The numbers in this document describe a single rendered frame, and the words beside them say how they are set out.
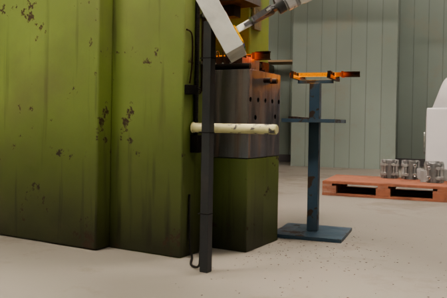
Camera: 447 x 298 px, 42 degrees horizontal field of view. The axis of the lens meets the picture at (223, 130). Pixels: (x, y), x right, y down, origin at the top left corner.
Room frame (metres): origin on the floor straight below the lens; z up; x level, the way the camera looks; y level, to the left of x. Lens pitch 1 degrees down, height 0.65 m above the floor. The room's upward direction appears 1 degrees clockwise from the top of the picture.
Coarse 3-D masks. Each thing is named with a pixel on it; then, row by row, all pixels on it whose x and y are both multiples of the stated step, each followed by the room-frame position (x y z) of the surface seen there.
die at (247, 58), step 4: (244, 56) 2.97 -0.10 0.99; (248, 56) 3.02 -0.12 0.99; (216, 60) 3.00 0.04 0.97; (220, 60) 2.99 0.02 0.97; (224, 60) 2.98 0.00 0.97; (228, 60) 2.97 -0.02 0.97; (240, 60) 2.93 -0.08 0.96; (244, 60) 2.95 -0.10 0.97; (248, 60) 2.99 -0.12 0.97; (252, 60) 3.03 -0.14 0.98; (252, 64) 3.03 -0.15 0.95; (256, 64) 3.07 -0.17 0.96; (252, 68) 3.03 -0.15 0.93; (256, 68) 3.07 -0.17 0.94
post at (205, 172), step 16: (208, 32) 2.47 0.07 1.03; (208, 48) 2.47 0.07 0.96; (208, 64) 2.47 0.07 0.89; (208, 80) 2.47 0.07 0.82; (208, 96) 2.47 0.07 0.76; (208, 112) 2.47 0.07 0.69; (208, 128) 2.47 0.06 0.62; (208, 144) 2.47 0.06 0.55; (208, 160) 2.47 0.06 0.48; (208, 176) 2.47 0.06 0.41; (208, 192) 2.47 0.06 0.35; (208, 208) 2.47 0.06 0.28; (208, 224) 2.47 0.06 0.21; (208, 240) 2.47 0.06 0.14; (208, 256) 2.47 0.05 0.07; (208, 272) 2.48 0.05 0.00
